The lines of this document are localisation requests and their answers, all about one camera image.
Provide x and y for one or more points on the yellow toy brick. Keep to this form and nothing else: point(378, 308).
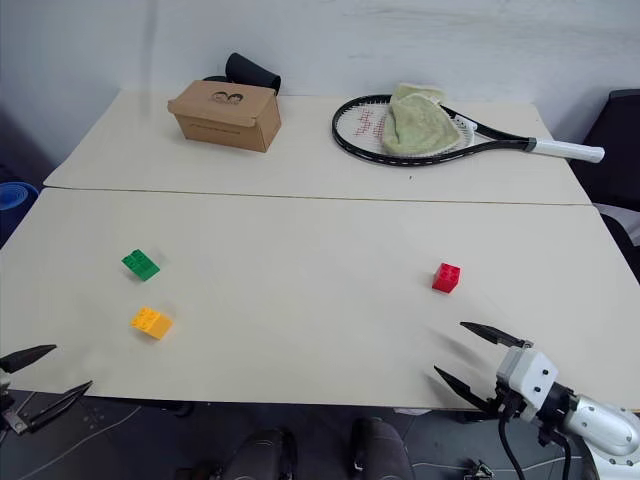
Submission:
point(152, 323)

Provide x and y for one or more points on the light green towel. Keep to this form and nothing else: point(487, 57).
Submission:
point(415, 125)

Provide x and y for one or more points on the black tennis racket white grip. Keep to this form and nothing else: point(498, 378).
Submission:
point(480, 145)

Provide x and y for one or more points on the green toy brick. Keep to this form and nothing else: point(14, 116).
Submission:
point(140, 264)

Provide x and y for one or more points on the black rolled fabric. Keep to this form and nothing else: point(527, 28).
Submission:
point(250, 74)

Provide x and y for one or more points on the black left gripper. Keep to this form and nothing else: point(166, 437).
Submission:
point(7, 412)

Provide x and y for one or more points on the brown cardboard box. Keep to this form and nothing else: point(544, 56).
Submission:
point(225, 117)

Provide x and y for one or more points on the black chair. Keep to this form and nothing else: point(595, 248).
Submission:
point(615, 130)

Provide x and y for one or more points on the blue round container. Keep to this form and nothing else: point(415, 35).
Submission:
point(15, 200)

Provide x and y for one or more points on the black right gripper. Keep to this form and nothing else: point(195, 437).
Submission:
point(509, 400)

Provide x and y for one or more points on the dark rounded shape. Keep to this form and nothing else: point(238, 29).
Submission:
point(262, 455)
point(380, 450)

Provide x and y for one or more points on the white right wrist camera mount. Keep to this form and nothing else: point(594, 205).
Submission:
point(529, 372)

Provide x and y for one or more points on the red toy brick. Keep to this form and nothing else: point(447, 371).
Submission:
point(446, 277)

